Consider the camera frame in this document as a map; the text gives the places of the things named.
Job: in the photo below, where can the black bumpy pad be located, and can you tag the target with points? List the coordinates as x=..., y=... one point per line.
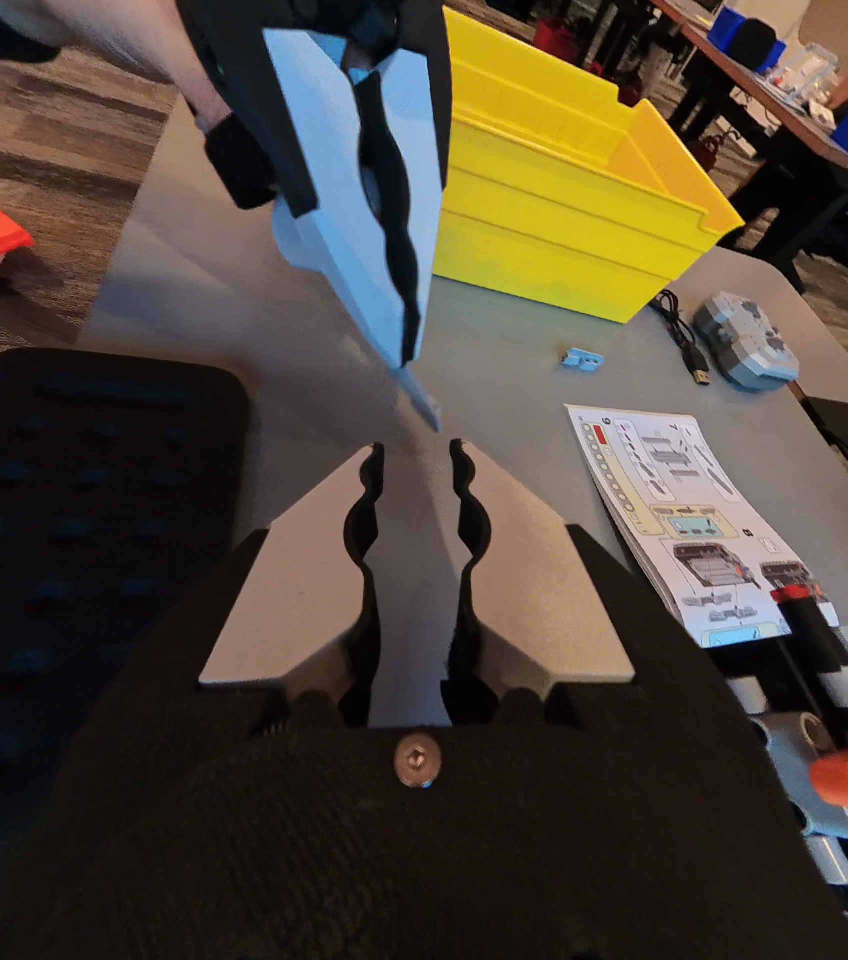
x=93, y=525

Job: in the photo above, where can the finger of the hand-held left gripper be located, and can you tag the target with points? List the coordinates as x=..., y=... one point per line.
x=319, y=150
x=424, y=150

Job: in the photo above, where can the yellow plastic bin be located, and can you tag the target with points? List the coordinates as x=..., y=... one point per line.
x=544, y=225

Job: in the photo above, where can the wooden table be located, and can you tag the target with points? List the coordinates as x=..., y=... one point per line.
x=806, y=127

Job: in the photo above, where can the grey toy control unit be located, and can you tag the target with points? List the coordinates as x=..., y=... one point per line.
x=746, y=341

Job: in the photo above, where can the partly built toy model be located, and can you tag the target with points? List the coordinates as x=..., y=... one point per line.
x=814, y=630

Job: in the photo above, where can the grey desk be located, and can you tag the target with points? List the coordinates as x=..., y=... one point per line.
x=499, y=420

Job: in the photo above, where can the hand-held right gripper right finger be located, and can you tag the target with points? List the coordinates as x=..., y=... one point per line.
x=544, y=600

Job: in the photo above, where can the printed instruction booklet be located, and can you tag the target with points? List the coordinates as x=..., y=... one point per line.
x=686, y=525

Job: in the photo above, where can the clear plastic box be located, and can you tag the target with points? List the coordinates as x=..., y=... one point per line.
x=806, y=75

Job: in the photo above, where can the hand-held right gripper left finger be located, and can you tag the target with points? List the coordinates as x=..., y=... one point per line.
x=289, y=600

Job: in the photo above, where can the small grey brick piece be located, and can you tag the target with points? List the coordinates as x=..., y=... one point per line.
x=418, y=397
x=581, y=358

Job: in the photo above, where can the person's left hand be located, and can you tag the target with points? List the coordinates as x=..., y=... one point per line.
x=131, y=37

